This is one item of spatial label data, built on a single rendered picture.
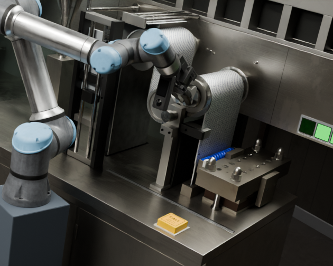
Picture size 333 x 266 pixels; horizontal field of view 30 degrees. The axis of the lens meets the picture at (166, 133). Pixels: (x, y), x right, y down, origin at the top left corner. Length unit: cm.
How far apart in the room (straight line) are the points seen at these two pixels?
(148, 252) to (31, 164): 47
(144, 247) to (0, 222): 45
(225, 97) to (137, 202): 48
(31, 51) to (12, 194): 45
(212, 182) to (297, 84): 48
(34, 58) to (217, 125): 67
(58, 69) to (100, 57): 88
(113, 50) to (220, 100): 55
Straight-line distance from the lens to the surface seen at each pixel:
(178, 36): 229
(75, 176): 219
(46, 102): 200
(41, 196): 196
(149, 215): 200
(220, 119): 218
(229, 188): 204
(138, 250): 204
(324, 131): 224
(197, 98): 206
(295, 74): 226
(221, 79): 216
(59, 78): 258
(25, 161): 190
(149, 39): 179
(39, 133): 190
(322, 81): 223
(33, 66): 199
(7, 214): 193
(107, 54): 170
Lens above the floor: 184
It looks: 20 degrees down
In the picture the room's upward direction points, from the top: 11 degrees clockwise
